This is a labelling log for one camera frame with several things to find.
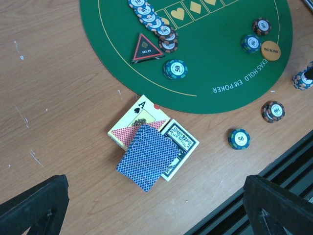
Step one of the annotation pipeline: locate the yellow ace card box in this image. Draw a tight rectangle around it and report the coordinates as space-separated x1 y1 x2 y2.
108 95 170 150

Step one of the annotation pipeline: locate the green blue chip stack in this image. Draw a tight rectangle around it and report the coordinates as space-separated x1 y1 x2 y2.
228 129 251 150

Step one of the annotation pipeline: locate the blue backed card deck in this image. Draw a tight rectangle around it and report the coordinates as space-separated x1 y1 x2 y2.
116 124 179 192

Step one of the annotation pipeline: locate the green round poker mat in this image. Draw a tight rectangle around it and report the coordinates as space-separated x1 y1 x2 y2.
80 0 293 114

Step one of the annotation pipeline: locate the blue club special card box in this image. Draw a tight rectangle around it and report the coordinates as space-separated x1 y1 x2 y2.
161 119 200 182

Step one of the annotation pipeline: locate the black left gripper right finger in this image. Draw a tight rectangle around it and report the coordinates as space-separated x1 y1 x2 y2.
243 175 313 235

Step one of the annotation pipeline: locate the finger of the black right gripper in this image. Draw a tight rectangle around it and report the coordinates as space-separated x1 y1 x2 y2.
304 61 313 80

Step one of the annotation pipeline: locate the orange big blind button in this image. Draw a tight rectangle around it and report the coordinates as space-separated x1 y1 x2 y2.
261 41 281 61

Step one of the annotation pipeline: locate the orange black chip stack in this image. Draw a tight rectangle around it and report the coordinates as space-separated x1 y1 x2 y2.
261 101 286 123

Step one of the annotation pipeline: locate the purple white chip stack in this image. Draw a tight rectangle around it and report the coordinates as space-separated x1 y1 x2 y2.
292 71 313 91

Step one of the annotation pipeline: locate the spread row of chips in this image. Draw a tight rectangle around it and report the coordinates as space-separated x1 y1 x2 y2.
128 0 179 53

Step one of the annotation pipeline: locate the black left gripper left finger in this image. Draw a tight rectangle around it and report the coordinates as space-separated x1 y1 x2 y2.
0 175 69 235

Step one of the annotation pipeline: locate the triangular all in button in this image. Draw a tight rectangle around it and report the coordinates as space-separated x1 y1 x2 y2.
132 33 165 64

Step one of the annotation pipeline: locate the black front frame rail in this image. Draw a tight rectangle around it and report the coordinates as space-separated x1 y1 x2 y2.
187 132 313 235

